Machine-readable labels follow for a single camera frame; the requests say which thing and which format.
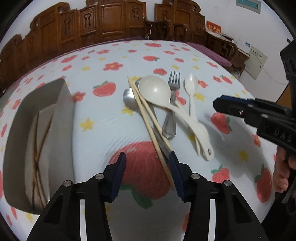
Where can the carved wooden armchair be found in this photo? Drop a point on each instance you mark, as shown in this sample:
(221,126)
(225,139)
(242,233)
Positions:
(189,23)

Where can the red desk calendar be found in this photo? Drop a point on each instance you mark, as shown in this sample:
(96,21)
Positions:
(213,29)

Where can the purple armchair cushion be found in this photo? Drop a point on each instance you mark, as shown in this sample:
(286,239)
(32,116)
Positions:
(212,55)

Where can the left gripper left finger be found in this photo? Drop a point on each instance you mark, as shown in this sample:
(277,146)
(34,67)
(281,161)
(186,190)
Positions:
(104,187)

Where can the large white plastic ladle spoon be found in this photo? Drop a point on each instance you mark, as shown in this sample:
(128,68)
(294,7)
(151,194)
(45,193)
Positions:
(156,91)

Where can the right hand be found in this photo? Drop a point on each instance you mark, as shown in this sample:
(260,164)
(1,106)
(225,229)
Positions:
(282,169)

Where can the green framed wall sign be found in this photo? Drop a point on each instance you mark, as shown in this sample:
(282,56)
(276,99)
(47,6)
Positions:
(253,5)

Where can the white wall electrical box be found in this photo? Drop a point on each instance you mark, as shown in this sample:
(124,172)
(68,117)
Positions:
(255,63)

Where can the light wooden chopstick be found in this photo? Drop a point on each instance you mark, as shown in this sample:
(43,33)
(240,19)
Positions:
(164,143)
(153,138)

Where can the small white plastic spoon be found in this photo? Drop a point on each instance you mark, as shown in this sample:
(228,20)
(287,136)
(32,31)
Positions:
(191,85)

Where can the grey metal utensil tray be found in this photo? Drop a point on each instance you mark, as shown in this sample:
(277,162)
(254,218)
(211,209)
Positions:
(38,156)

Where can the carved wooden sofa bench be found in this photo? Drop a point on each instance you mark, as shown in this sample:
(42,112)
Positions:
(60,29)

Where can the wooden side table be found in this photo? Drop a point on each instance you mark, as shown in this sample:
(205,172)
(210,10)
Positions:
(227,50)

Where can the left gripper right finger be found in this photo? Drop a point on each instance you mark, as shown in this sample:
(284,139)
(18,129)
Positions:
(187,183)

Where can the dark wooden chopstick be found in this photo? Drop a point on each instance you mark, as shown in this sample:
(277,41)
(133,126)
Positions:
(36,159)
(42,148)

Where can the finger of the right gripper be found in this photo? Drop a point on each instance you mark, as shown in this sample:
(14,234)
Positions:
(259,103)
(238,107)

